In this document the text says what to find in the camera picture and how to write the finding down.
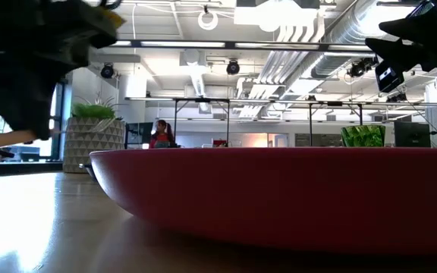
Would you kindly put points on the silver round ventilation duct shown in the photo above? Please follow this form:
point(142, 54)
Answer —
point(347, 34)

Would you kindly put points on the black computer monitor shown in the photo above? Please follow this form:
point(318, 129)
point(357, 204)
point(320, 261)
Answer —
point(412, 134)
point(139, 132)

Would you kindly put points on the black table edge rail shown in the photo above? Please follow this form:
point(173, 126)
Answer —
point(21, 168)

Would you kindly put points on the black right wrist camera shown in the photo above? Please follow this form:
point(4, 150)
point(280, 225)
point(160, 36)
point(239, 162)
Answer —
point(388, 77)

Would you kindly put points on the black ceiling spotlight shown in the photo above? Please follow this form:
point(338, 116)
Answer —
point(233, 67)
point(360, 67)
point(107, 71)

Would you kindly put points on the grey white triangle-pattern planter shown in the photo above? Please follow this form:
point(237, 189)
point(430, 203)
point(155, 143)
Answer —
point(89, 148)

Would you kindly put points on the green patterned glass cup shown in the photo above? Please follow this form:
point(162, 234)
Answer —
point(362, 136)

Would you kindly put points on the large black-framed window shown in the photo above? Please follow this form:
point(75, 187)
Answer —
point(44, 148)

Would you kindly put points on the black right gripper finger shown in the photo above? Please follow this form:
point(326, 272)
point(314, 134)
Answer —
point(397, 53)
point(408, 28)

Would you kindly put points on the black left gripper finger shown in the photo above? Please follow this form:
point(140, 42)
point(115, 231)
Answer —
point(21, 98)

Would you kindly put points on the red box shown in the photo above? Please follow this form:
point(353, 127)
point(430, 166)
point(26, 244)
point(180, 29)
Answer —
point(219, 143)

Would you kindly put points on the green succulent plant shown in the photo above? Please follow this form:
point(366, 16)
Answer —
point(93, 110)

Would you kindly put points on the black metal frame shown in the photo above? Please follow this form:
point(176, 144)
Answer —
point(310, 125)
point(175, 121)

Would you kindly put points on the black overhead light bar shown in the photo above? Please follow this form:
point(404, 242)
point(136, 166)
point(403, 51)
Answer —
point(230, 44)

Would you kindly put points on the person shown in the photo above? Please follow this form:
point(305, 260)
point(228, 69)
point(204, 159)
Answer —
point(161, 138)

